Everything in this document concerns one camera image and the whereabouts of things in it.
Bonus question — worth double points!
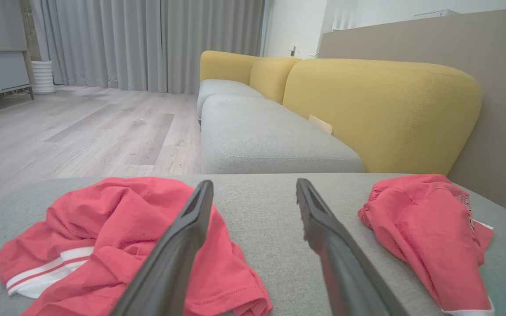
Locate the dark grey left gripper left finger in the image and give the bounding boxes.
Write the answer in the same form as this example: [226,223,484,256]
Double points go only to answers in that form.
[110,179,214,316]

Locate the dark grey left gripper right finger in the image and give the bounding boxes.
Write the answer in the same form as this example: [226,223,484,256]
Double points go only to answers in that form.
[296,178,410,316]

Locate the red shirt with white stripes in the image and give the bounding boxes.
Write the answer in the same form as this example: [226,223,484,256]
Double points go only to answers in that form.
[0,176,274,316]

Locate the red shorts with white waistband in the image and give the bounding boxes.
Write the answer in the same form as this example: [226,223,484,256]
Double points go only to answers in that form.
[358,174,495,316]

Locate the yellow and grey sofa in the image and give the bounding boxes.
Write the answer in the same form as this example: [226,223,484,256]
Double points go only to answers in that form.
[0,172,506,316]

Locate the beige sofa label tag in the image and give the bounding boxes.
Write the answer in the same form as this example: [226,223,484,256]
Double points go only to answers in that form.
[309,114,333,135]

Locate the large grey sofa seat cushion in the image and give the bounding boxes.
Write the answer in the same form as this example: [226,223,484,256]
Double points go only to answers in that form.
[200,94,365,175]

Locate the large yellow sofa back cushion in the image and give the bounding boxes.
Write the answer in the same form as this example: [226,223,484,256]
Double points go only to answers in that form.
[282,58,483,176]

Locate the small grey sofa seat cushion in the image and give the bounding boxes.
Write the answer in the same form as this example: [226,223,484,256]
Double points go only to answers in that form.
[197,79,266,123]

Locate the yellow sofa corner back cushion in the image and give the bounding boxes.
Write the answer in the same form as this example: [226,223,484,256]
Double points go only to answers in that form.
[199,50,260,85]

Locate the narrow yellow sofa back cushion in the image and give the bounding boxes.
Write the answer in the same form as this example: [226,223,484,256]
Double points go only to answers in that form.
[249,57,301,104]

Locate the grey pleated curtain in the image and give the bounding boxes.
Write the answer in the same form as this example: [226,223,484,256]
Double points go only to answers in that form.
[30,0,266,94]

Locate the white ribbed plant pot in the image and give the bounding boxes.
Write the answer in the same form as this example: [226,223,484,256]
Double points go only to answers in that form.
[31,61,56,94]

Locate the white flat device box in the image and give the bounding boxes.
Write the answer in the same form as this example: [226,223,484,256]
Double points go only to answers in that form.
[413,10,460,19]

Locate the white slatted wall fixture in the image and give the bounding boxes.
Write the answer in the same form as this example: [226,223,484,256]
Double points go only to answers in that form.
[332,7,359,31]

